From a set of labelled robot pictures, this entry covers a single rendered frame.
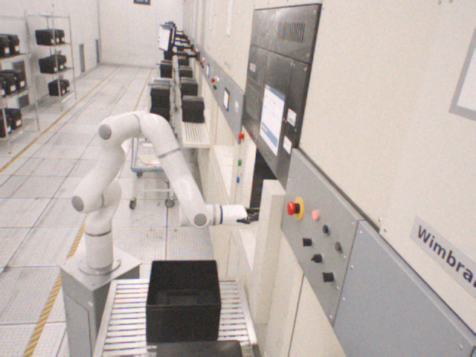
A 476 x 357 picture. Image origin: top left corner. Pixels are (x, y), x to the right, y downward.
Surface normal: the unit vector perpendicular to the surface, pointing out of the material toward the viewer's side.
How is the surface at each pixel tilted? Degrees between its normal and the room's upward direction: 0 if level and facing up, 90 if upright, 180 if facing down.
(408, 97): 90
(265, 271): 90
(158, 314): 90
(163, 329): 90
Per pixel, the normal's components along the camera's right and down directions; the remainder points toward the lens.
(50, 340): 0.09, -0.92
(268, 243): 0.16, 0.40
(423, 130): -0.98, -0.02
